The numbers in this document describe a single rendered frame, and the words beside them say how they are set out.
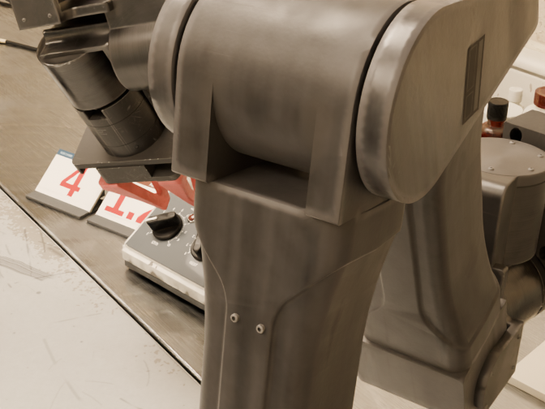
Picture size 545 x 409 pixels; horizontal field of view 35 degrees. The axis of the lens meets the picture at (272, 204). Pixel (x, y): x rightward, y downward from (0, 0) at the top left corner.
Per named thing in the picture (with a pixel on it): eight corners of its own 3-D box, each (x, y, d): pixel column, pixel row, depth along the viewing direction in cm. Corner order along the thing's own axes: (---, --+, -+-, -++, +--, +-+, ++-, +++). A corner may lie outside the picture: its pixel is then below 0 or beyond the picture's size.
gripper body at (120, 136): (105, 121, 77) (62, 61, 72) (208, 111, 73) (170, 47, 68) (80, 178, 74) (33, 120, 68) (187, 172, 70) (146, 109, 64)
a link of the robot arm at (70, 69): (162, 61, 69) (122, -7, 64) (143, 114, 66) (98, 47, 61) (88, 71, 72) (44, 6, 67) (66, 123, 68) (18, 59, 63)
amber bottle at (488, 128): (496, 165, 111) (507, 93, 107) (509, 178, 108) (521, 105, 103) (467, 168, 110) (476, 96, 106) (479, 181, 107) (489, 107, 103)
